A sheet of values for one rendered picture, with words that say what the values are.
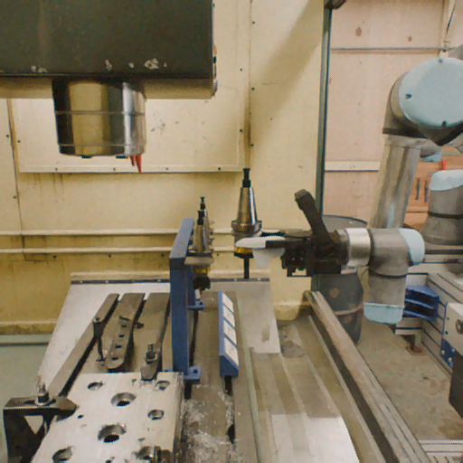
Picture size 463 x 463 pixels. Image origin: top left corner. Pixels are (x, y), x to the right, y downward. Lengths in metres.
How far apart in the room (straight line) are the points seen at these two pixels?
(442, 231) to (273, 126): 0.78
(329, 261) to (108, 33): 0.55
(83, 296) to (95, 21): 1.42
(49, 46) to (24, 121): 1.25
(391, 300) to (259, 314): 0.98
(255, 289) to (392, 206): 1.05
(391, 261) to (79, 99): 0.63
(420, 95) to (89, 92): 0.55
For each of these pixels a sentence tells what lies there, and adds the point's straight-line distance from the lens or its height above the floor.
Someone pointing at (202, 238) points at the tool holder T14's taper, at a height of 1.26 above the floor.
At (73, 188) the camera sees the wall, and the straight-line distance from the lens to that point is 1.92.
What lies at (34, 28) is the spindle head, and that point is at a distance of 0.74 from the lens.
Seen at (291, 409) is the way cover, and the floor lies 0.76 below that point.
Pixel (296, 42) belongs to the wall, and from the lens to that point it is 1.86.
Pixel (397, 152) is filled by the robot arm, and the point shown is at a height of 1.48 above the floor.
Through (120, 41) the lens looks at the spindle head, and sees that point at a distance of 0.70.
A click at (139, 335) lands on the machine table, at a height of 0.90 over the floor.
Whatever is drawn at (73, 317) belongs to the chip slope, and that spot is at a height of 0.77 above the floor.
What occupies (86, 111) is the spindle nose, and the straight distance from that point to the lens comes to 0.75.
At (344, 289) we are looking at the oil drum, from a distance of 2.98.
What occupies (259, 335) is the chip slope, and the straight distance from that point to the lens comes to 1.72.
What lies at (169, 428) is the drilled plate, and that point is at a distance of 0.86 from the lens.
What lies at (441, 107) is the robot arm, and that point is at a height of 1.56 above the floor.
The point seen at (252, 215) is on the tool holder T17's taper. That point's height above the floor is 1.37.
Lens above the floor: 1.52
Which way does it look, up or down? 13 degrees down
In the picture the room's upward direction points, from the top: straight up
